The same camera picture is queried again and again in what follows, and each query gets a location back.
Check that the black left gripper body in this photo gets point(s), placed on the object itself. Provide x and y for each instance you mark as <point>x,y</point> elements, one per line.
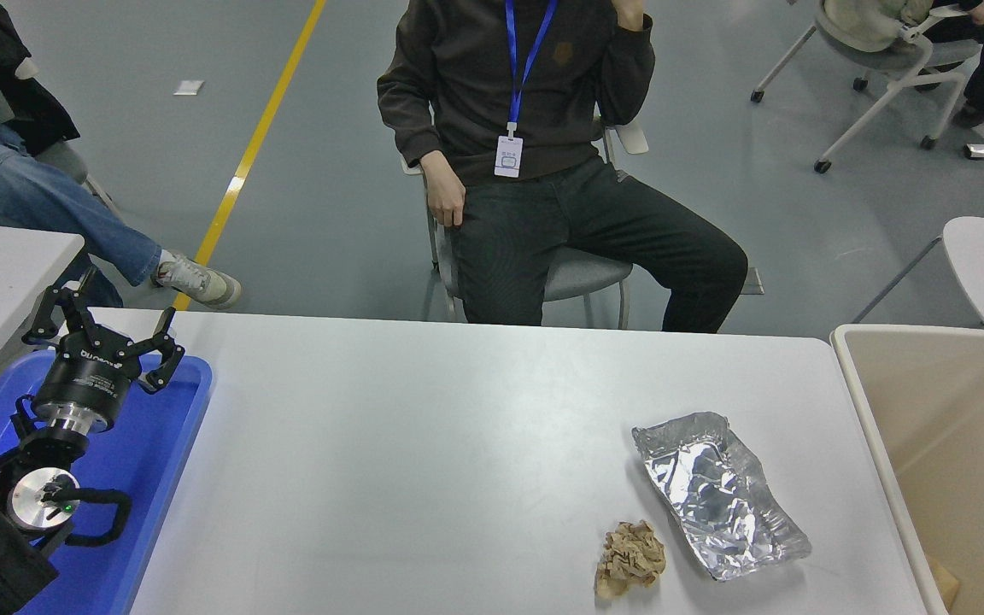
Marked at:
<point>86,380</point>

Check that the silver foil tray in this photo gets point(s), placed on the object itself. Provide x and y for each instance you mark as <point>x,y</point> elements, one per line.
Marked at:
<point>714,495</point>

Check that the tan paper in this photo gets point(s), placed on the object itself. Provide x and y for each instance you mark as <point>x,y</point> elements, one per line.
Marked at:
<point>629,559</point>

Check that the person's right hand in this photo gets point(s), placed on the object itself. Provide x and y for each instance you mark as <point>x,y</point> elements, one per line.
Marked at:
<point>445,192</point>

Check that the person's left hand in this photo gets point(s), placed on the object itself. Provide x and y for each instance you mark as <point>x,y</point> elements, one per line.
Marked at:
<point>631,13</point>

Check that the large pale bin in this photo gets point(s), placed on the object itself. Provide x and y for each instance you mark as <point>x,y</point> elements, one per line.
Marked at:
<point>928,410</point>

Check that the blue plastic tray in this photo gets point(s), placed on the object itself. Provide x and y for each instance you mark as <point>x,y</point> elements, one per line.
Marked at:
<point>159,478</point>

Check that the tan cardboard scrap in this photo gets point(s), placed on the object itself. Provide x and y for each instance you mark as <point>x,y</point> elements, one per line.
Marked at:
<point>943,585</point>

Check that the white paper scrap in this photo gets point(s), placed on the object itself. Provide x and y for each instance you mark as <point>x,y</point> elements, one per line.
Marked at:
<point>189,87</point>

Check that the metal floor plate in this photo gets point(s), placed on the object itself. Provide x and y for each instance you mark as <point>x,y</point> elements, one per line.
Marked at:
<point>755,282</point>

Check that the white rolling chair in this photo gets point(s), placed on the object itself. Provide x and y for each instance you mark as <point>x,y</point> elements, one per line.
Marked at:
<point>885,60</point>

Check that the grey chair with white armrests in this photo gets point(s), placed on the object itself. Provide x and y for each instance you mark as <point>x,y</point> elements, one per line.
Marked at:
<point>582,273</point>

